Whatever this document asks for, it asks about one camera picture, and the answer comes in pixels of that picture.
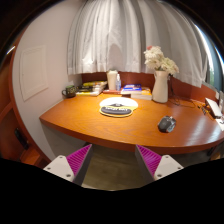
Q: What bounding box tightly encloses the white ceramic vase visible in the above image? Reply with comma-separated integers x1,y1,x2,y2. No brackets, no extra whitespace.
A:
151,69,170,104

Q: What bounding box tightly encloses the yellow black book stack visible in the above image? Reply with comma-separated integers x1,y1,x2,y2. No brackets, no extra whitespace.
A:
75,80,108,97

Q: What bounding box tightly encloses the white flower bouquet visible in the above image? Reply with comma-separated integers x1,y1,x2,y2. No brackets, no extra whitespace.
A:
143,45,180,76

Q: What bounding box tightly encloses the white yellow black mouse pad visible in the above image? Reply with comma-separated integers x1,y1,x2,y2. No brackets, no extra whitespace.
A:
98,96,139,118

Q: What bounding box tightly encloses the white flat device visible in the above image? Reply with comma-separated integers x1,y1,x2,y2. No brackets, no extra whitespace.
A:
204,97,223,120

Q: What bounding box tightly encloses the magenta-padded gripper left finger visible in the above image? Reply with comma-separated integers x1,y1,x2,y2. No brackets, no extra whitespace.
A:
43,143,94,187

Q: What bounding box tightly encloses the thin red notebook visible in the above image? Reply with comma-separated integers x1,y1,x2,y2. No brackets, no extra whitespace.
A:
102,89,122,95

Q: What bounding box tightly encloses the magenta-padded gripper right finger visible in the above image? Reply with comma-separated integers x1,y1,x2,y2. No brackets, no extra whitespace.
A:
134,144,185,184

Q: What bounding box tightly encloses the cream lidded tumbler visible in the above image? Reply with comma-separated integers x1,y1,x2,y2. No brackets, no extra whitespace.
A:
106,69,119,91

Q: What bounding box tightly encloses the black cable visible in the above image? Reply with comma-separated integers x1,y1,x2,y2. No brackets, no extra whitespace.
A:
168,74,201,109

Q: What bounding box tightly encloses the white curtain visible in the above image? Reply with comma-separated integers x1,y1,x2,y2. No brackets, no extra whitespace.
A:
67,0,209,88

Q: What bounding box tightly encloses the small clear spray bottle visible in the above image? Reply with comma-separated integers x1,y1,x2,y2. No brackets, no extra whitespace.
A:
115,73,122,92

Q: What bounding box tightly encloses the black grey computer mouse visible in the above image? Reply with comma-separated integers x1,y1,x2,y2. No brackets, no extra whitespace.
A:
157,115,177,134

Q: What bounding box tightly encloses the white wall panel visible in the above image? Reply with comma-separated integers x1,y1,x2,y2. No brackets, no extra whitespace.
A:
19,44,50,102

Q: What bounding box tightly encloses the dark green mug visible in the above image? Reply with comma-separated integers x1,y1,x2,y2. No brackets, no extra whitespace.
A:
61,85,77,99

